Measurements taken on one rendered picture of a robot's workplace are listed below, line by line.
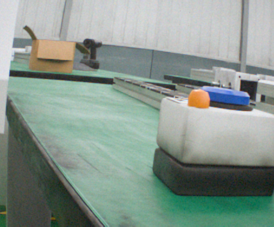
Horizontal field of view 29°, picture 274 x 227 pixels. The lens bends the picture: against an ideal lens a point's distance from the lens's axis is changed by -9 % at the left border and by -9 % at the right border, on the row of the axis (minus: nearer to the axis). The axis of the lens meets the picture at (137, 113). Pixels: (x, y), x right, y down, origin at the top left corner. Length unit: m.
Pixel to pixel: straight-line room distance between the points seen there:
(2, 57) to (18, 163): 1.18
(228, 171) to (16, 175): 1.40
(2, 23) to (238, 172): 0.34
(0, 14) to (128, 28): 11.28
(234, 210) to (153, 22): 11.73
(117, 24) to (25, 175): 10.18
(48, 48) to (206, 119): 2.25
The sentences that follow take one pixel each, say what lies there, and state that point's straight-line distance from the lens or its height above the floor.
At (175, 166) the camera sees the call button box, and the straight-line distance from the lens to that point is 0.39.
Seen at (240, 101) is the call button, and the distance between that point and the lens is 0.40.
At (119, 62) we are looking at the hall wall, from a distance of 11.83.
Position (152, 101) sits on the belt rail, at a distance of 1.16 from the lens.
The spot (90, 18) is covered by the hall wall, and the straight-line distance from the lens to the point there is 11.73.
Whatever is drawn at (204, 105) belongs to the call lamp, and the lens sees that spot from 0.37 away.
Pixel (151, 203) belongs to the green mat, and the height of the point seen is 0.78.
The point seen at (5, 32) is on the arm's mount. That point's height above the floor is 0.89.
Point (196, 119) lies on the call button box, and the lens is 0.37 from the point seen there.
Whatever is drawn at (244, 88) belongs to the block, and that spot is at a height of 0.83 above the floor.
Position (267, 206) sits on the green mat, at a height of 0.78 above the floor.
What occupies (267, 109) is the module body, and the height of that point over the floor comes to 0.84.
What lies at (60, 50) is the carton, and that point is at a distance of 2.61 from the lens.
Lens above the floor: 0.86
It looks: 5 degrees down
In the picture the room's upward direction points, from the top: 7 degrees clockwise
